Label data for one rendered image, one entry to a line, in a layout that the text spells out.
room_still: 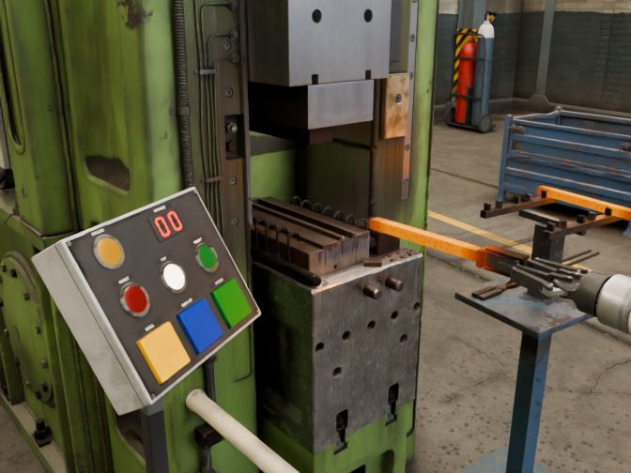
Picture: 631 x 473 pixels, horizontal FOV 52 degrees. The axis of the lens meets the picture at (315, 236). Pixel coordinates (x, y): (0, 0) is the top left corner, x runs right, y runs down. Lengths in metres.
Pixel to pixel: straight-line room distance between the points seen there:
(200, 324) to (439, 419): 1.69
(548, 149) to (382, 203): 3.56
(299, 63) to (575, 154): 3.98
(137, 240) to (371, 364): 0.82
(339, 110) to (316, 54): 0.14
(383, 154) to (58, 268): 1.04
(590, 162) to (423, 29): 3.40
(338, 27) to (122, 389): 0.87
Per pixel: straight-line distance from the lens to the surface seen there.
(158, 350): 1.05
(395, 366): 1.79
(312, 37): 1.42
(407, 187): 1.92
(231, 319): 1.19
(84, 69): 1.73
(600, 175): 5.12
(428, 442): 2.56
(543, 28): 10.68
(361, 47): 1.52
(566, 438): 2.71
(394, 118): 1.80
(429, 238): 1.38
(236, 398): 1.73
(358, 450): 1.83
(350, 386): 1.69
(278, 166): 2.01
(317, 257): 1.53
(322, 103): 1.45
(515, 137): 5.46
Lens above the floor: 1.52
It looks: 19 degrees down
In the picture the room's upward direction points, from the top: straight up
